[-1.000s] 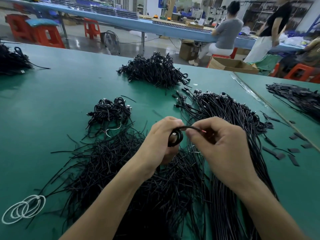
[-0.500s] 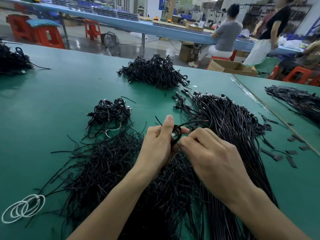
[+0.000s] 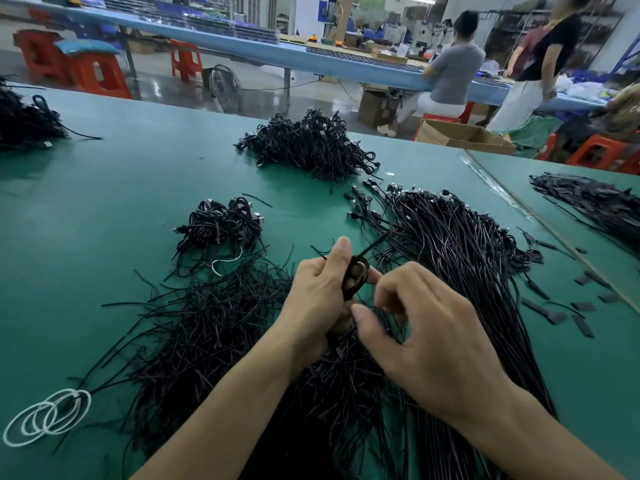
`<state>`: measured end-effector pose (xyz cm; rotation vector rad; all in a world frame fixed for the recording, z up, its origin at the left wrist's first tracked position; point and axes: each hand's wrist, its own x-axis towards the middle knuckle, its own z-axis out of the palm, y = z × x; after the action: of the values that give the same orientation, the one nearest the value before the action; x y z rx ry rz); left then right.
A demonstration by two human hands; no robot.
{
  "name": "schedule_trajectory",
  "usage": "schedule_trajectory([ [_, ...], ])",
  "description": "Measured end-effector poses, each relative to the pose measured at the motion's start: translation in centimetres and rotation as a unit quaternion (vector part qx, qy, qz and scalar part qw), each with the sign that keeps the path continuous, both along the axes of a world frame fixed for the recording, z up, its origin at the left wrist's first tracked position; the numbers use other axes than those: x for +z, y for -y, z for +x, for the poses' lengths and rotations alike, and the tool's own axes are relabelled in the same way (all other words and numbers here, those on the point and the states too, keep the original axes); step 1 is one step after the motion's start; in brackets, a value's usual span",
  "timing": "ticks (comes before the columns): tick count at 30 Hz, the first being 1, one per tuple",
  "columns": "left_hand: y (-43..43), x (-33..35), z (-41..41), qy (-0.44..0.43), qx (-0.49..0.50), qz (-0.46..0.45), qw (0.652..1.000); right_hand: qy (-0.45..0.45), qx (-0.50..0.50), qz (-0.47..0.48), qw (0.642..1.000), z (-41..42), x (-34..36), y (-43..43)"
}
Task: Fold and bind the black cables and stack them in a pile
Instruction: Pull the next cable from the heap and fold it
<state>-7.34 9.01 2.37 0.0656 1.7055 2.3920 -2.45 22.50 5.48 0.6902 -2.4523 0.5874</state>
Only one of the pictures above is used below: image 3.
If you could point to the person's right hand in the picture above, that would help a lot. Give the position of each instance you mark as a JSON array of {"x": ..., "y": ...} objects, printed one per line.
[{"x": 440, "y": 345}]

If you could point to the person's left hand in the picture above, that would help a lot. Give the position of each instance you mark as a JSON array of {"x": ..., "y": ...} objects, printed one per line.
[{"x": 315, "y": 305}]

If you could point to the person's left forearm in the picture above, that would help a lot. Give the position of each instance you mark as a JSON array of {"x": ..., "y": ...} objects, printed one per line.
[{"x": 215, "y": 420}]

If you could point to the scattered dark tie pieces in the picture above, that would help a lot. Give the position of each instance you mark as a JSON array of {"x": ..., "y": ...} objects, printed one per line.
[{"x": 582, "y": 325}]

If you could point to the small cardboard box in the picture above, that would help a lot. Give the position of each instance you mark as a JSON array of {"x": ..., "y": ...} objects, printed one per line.
[{"x": 378, "y": 107}]

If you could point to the open cardboard box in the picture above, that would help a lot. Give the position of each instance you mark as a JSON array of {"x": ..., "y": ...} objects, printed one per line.
[{"x": 465, "y": 137}]

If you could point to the green bag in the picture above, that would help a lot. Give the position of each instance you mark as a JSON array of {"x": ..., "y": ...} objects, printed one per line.
[{"x": 530, "y": 135}]

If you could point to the grey floor fan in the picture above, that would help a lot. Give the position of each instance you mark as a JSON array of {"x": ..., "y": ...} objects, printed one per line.
[{"x": 225, "y": 87}]

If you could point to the long blue workbench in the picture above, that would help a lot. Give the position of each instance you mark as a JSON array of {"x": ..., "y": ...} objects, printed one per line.
[{"x": 290, "y": 57}]

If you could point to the red plastic stool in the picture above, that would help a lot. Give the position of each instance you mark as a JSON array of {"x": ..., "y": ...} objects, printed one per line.
[
  {"x": 40, "y": 55},
  {"x": 600, "y": 153},
  {"x": 187, "y": 60}
]

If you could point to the pile of white bags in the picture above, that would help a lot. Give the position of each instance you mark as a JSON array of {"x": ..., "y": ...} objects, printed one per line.
[{"x": 580, "y": 92}]

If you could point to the white pillar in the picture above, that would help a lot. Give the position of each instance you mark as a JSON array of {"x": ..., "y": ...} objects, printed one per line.
[{"x": 310, "y": 15}]

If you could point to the red stool with blue seat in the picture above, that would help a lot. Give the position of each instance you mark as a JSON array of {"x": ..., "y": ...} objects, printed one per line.
[{"x": 95, "y": 70}]

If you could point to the blue metal rack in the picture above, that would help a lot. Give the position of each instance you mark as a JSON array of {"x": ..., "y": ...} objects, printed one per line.
[{"x": 625, "y": 55}]

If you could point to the metal storage shelf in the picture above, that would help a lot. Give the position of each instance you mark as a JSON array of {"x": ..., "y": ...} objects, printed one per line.
[{"x": 600, "y": 25}]

